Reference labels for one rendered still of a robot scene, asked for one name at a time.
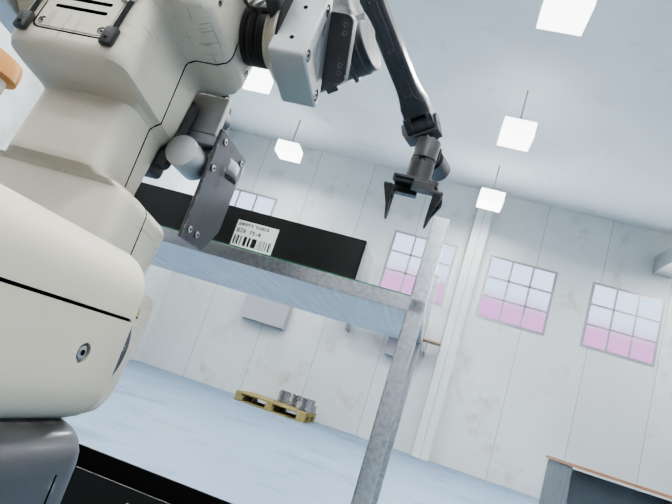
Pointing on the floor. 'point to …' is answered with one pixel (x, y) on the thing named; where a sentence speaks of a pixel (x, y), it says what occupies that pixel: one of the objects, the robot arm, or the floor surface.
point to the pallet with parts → (282, 404)
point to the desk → (590, 487)
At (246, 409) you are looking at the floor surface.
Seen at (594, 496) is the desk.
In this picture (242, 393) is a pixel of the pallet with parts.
